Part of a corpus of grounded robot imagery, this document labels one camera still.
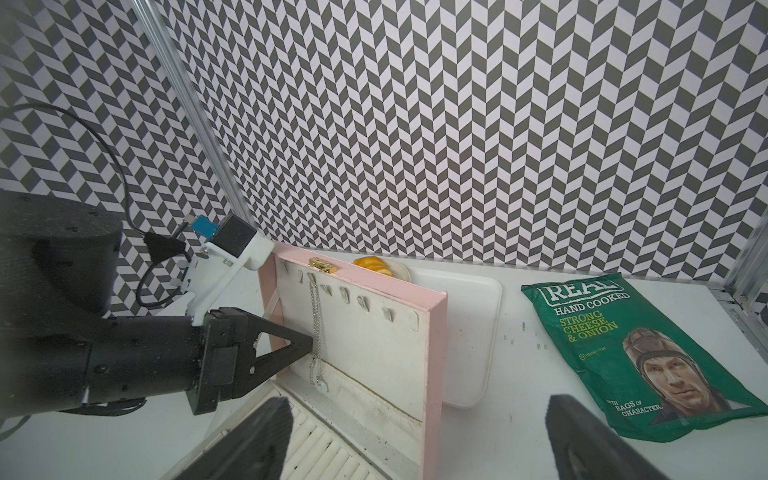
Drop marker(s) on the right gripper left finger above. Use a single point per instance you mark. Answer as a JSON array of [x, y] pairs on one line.
[[255, 449]]

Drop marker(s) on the yellow braided bread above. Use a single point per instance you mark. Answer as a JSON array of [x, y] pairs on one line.
[[375, 264]]

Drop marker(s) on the white rectangular tray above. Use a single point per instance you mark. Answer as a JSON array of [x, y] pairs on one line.
[[472, 319]]

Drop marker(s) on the cream round plate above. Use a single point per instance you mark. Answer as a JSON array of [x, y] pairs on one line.
[[399, 270]]

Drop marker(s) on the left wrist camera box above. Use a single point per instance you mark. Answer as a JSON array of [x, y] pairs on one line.
[[235, 245]]

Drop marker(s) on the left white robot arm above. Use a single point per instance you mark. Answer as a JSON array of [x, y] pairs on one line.
[[61, 353]]

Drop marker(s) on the green crisps bag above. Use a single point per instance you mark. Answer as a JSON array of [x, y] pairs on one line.
[[649, 378]]

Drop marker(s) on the pink jewelry box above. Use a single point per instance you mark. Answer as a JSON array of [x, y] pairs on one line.
[[366, 402]]

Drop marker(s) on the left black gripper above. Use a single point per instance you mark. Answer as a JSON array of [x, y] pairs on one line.
[[230, 366]]

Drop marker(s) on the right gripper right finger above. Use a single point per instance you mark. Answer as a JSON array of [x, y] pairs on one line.
[[585, 448]]

